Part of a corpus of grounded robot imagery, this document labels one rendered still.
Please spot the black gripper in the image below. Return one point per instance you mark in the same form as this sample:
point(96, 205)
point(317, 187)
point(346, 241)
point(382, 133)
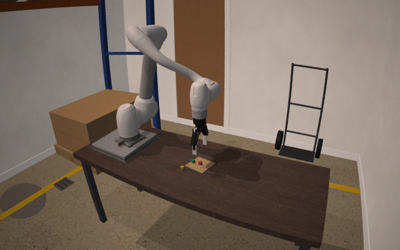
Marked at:
point(200, 126)

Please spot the tan square mat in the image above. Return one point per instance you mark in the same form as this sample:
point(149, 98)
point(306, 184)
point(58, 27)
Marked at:
point(206, 164)

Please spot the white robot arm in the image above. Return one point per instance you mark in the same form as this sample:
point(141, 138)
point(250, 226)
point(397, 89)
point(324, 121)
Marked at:
point(148, 40)

